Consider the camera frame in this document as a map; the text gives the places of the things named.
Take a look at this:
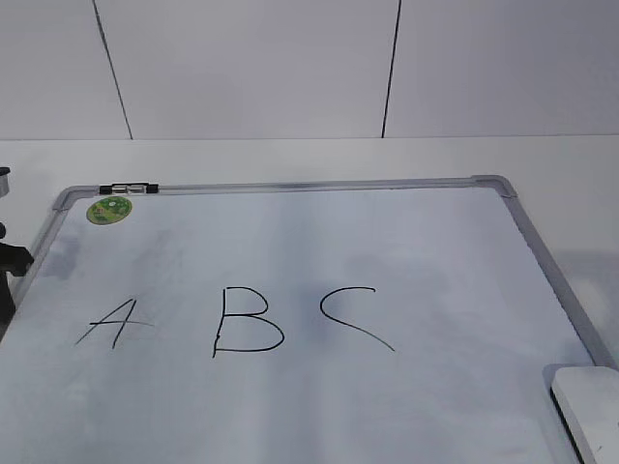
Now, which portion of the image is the round green magnet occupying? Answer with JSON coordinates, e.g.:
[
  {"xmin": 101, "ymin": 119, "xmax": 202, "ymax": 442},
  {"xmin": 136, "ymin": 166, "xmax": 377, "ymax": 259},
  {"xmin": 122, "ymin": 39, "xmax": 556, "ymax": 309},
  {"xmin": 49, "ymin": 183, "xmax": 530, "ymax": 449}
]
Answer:
[{"xmin": 86, "ymin": 196, "xmax": 133, "ymax": 225}]

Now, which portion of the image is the white whiteboard with aluminium frame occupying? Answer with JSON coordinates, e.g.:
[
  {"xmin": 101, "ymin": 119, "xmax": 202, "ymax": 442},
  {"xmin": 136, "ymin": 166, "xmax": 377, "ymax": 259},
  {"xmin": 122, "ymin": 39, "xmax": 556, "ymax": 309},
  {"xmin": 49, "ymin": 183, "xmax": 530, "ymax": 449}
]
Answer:
[{"xmin": 1, "ymin": 176, "xmax": 618, "ymax": 463}]

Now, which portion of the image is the white whiteboard eraser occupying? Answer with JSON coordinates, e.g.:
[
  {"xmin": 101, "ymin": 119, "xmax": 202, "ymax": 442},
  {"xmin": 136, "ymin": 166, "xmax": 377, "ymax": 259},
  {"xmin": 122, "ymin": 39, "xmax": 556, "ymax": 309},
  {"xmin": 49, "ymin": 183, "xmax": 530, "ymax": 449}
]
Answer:
[{"xmin": 551, "ymin": 366, "xmax": 619, "ymax": 464}]

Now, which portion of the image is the black and silver hanging clip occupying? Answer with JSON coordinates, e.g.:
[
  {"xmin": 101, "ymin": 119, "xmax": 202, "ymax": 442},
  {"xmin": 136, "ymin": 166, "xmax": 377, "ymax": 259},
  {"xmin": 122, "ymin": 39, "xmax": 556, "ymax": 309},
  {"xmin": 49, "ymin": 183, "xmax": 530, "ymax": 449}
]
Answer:
[{"xmin": 99, "ymin": 183, "xmax": 160, "ymax": 195}]

